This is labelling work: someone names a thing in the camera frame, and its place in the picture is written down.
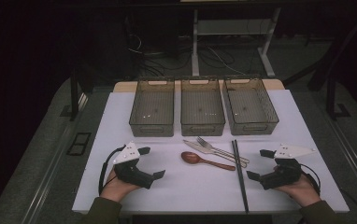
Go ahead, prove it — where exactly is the brown wooden spoon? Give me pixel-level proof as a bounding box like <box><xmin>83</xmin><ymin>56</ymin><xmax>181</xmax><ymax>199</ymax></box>
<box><xmin>180</xmin><ymin>150</ymin><xmax>236</xmax><ymax>172</ymax></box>

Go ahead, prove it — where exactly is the right hand-held gripper black cable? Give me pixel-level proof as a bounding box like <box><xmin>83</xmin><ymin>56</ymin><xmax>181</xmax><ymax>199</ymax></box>
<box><xmin>299</xmin><ymin>162</ymin><xmax>321</xmax><ymax>196</ymax></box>

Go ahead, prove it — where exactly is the white metal stand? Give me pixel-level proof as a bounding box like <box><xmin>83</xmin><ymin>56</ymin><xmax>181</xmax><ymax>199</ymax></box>
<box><xmin>191</xmin><ymin>7</ymin><xmax>282</xmax><ymax>78</ymax></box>

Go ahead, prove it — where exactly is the left hand-held gripper black cable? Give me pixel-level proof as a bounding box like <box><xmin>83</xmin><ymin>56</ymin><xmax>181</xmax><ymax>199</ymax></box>
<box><xmin>97</xmin><ymin>144</ymin><xmax>127</xmax><ymax>196</ymax></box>

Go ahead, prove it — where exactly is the person's right hand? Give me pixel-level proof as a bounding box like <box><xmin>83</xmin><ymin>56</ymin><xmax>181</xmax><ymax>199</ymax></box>
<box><xmin>273</xmin><ymin>172</ymin><xmax>322</xmax><ymax>208</ymax></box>

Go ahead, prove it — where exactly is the steel fork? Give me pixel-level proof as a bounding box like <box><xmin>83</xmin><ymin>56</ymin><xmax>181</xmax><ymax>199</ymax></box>
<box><xmin>195</xmin><ymin>135</ymin><xmax>250</xmax><ymax>166</ymax></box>

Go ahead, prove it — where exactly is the black metal stand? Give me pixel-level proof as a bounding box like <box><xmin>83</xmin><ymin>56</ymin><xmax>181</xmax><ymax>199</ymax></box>
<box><xmin>307</xmin><ymin>18</ymin><xmax>352</xmax><ymax>121</ymax></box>

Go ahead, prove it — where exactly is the bundle of floor cables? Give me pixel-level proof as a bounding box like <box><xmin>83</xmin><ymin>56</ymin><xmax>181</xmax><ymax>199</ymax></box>
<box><xmin>124</xmin><ymin>15</ymin><xmax>246</xmax><ymax>77</ymax></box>

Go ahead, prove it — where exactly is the person's left hand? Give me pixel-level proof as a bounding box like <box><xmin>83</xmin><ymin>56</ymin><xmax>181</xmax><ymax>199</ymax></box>
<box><xmin>99</xmin><ymin>168</ymin><xmax>143</xmax><ymax>203</ymax></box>

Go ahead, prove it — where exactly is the smoky clear plastic bin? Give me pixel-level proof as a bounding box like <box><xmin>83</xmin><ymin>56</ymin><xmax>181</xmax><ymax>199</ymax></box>
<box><xmin>179</xmin><ymin>76</ymin><xmax>226</xmax><ymax>137</ymax></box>
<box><xmin>221</xmin><ymin>75</ymin><xmax>279</xmax><ymax>136</ymax></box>
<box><xmin>128</xmin><ymin>77</ymin><xmax>176</xmax><ymax>138</ymax></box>

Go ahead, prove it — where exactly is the hand-held gripper black cable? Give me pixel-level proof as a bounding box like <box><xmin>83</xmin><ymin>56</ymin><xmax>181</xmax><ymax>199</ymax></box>
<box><xmin>97</xmin><ymin>144</ymin><xmax>127</xmax><ymax>196</ymax></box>
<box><xmin>299</xmin><ymin>162</ymin><xmax>321</xmax><ymax>196</ymax></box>

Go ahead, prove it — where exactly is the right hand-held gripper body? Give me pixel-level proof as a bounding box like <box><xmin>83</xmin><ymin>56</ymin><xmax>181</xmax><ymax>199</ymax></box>
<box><xmin>259</xmin><ymin>143</ymin><xmax>317</xmax><ymax>190</ymax></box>

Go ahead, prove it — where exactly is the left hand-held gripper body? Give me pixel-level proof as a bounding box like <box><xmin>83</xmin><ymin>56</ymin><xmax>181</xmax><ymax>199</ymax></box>
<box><xmin>112</xmin><ymin>141</ymin><xmax>156</xmax><ymax>190</ymax></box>

